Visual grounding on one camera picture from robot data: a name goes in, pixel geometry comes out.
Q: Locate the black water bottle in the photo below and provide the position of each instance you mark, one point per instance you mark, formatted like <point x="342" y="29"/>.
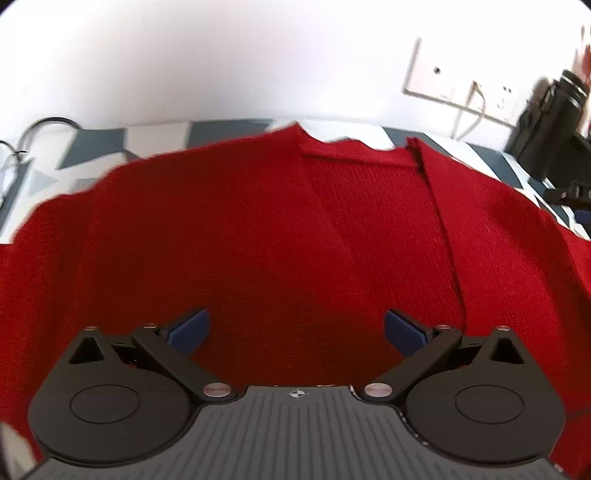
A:
<point x="549" y="124"/>

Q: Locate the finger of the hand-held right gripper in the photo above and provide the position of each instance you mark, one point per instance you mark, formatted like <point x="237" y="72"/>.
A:
<point x="572" y="191"/>

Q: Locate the red white ornament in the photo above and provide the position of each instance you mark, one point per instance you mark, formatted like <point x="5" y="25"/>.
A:
<point x="584" y="60"/>

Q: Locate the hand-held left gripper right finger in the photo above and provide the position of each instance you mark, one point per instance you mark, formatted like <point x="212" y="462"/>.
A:
<point x="404" y="330"/>

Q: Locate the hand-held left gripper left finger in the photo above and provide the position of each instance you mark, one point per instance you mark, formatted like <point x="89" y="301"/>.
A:
<point x="191" y="332"/>

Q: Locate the white wall socket panel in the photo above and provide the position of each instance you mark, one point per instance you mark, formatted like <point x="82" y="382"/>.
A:
<point x="443" y="69"/>

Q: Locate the geometric patterned tablecloth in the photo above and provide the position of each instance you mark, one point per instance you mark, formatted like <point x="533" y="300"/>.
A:
<point x="152" y="134"/>

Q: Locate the red knit sweater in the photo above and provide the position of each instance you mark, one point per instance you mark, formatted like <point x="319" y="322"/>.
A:
<point x="295" y="230"/>

